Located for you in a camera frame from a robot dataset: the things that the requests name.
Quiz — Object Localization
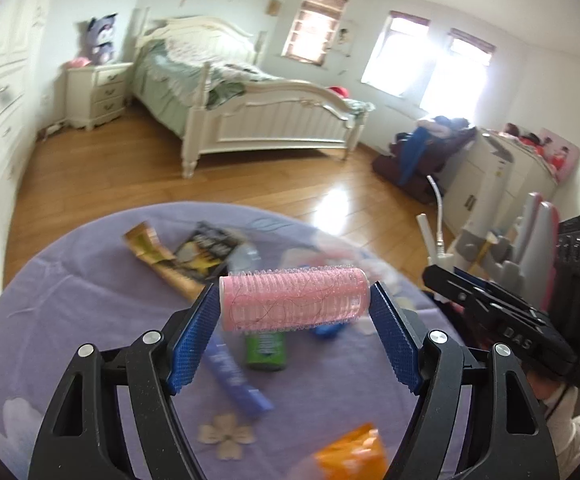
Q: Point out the green can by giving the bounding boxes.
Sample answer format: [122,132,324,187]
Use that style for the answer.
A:
[244,330,288,372]

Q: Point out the white wardrobe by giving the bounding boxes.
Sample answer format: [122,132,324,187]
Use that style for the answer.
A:
[0,0,66,321]

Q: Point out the orange plastic packet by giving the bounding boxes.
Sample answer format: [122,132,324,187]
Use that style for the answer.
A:
[314,422,388,480]

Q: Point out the purple plush toy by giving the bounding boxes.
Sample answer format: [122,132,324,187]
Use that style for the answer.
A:
[84,14,120,63]

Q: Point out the purple tube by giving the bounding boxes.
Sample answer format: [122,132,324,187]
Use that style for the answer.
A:
[205,332,276,421]

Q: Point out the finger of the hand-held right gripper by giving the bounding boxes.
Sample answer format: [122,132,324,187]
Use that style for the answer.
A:
[421,264,496,311]

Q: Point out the person's right forearm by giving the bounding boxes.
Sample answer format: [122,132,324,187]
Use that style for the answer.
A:
[540,385,580,480]

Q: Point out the brown massage chair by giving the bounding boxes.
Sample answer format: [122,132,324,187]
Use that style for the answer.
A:
[372,117,478,203]

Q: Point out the narrow bright window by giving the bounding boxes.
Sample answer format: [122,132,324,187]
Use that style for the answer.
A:
[361,10,431,98]

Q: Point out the clear plastic bottle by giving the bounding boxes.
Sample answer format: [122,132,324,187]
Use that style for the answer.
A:
[227,242,263,276]

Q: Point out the window with brown blind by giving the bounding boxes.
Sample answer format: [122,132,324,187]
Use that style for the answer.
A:
[281,0,349,67]

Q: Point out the black yellow packet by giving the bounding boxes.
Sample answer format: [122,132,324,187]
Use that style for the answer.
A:
[175,221,246,286]

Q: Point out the wide bright window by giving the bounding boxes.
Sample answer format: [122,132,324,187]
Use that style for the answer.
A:
[420,28,497,111]

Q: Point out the gold wrapper packet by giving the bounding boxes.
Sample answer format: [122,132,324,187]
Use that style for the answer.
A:
[122,221,206,301]

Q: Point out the red plush toys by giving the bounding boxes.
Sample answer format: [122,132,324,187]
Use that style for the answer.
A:
[502,122,553,161]

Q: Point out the white dresser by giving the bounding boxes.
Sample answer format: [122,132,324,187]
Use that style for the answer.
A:
[442,130,561,241]

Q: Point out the blue plastic piece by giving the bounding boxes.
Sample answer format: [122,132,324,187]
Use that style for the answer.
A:
[310,322,351,338]

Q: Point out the white nightstand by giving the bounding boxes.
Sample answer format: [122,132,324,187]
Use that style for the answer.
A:
[66,62,135,132]

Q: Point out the pink white clothes pile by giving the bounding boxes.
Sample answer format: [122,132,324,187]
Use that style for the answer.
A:
[417,116,471,138]

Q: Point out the blue cloth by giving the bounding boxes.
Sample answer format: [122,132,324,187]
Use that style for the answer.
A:
[397,127,433,186]

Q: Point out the white gooseneck lamp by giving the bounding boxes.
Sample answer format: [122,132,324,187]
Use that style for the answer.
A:
[416,175,455,266]

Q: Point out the pink hair roller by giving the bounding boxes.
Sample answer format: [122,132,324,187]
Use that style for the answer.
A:
[219,266,371,333]

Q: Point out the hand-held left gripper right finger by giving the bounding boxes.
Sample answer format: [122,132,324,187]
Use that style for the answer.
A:
[370,280,558,480]

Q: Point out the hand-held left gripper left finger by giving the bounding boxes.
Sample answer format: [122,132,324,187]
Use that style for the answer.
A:
[27,284,221,480]

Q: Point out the white bed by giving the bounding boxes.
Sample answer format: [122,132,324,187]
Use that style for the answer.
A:
[131,15,376,178]

